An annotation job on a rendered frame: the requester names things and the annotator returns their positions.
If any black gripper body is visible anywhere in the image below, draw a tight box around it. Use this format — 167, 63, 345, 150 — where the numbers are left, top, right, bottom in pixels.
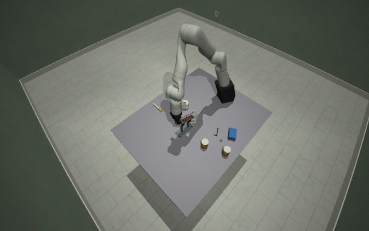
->
171, 113, 182, 120

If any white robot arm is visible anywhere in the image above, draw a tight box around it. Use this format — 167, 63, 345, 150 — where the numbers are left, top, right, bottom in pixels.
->
166, 24, 230, 115

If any blue rectangular block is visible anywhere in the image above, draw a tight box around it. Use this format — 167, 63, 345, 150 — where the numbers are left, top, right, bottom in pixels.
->
228, 128, 237, 141

